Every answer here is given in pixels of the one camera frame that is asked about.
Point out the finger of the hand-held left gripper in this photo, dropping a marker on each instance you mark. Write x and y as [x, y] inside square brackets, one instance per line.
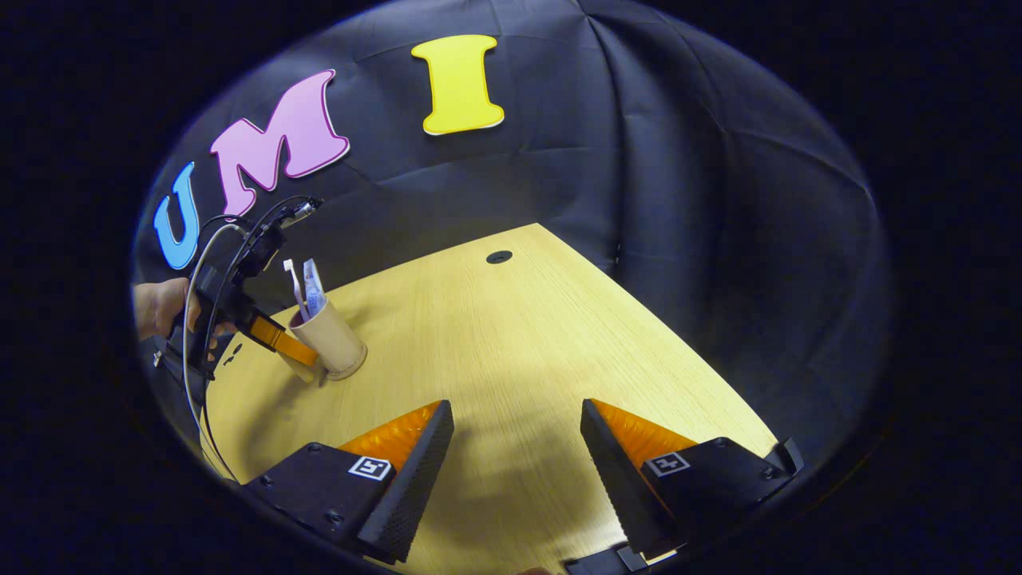
[279, 337]

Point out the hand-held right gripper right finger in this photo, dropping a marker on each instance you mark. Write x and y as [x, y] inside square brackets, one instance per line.
[611, 471]

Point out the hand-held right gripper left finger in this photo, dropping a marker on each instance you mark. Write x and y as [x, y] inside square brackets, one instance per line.
[423, 467]

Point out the white toothpaste tube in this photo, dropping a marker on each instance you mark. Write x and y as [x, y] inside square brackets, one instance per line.
[314, 291]

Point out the black backdrop cloth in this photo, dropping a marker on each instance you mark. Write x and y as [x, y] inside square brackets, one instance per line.
[639, 160]

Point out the black desk grommet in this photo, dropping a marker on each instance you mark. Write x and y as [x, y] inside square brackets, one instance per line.
[499, 257]

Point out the wooden desktop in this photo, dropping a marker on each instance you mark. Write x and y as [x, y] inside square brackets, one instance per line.
[511, 343]

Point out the white toothbrush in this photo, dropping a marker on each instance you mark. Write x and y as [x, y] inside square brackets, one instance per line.
[294, 283]

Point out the beige cup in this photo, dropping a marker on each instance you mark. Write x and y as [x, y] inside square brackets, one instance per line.
[335, 339]

